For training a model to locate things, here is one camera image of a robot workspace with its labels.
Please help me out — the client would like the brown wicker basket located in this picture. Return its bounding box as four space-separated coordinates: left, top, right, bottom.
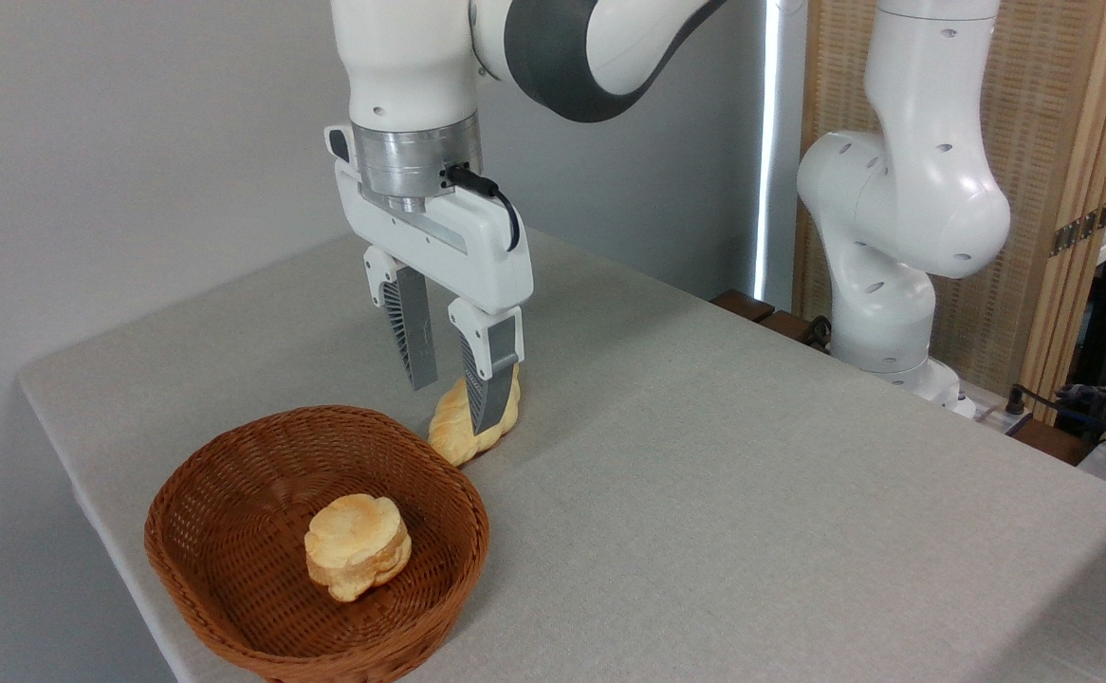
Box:
143 405 491 683

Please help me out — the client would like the wooden rattan folding screen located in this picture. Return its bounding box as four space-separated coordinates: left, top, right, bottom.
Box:
793 0 1106 423

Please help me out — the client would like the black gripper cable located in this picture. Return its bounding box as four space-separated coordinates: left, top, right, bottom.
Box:
444 163 522 252

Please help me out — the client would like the brown wooden block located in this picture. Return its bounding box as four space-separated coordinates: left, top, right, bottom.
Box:
760 310 834 354
1008 415 1097 467
710 289 777 324

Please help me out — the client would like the black cable bundle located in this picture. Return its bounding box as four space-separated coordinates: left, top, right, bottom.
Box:
1004 375 1106 456

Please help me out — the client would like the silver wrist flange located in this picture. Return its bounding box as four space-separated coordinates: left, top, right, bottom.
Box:
352 114 484 214

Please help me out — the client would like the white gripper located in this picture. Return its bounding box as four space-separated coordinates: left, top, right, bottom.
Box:
324 123 535 434

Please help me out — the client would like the grey tablecloth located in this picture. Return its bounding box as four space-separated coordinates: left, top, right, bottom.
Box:
17 228 1106 683

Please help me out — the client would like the round flat bread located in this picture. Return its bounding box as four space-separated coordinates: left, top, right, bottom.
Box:
304 493 413 603

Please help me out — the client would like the brass screen hinge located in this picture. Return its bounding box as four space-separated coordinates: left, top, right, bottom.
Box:
1051 202 1106 257

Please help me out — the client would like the long croissant bread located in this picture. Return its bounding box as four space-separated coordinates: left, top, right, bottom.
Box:
427 365 523 468

